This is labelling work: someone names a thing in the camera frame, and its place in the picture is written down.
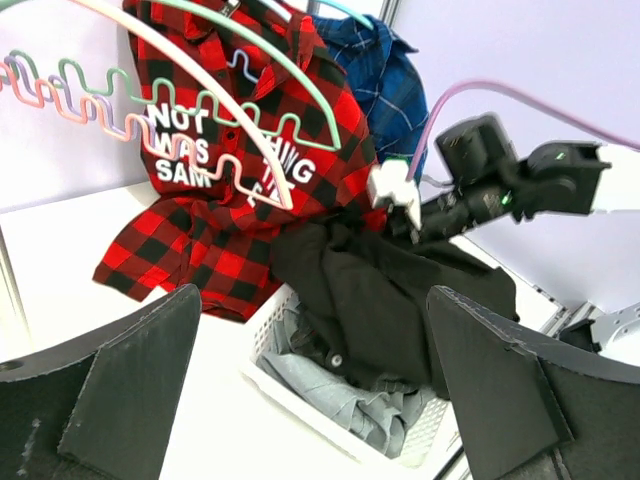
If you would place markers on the light blue hanger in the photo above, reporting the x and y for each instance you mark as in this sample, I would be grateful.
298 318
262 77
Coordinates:
240 59

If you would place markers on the white plastic basket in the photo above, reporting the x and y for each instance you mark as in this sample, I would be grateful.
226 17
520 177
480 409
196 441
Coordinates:
432 445

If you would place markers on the teal hanger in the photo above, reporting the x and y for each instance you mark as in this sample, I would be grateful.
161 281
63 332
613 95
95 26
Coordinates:
360 18

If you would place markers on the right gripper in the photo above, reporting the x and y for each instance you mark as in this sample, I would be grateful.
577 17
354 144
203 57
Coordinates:
447 216

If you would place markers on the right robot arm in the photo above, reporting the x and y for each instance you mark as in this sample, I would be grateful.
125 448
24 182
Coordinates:
490 181

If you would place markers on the grey shirt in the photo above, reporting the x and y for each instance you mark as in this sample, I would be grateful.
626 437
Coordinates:
381 419

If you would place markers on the blue plaid shirt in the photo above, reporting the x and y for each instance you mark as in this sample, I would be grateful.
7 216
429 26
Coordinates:
385 83

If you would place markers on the lilac hanger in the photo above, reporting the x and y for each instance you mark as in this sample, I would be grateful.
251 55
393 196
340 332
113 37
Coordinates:
55 91

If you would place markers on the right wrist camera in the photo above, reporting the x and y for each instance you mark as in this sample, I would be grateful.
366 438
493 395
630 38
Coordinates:
389 183

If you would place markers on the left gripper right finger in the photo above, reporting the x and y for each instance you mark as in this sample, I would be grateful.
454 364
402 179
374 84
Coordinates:
525 390

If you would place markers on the red black plaid shirt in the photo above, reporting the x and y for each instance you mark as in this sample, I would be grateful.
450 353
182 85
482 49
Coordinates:
215 237

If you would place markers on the black plain shirt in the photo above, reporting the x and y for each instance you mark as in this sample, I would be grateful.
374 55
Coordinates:
363 301

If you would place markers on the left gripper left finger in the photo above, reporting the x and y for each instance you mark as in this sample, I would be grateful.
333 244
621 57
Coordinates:
101 405

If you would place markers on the mint green hanger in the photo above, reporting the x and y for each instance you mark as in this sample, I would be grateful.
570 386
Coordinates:
245 115

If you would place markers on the pink hanger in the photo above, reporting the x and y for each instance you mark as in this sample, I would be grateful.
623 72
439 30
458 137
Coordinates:
45 156

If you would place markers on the clothes rack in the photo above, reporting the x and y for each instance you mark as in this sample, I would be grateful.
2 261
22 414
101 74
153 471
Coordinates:
12 311

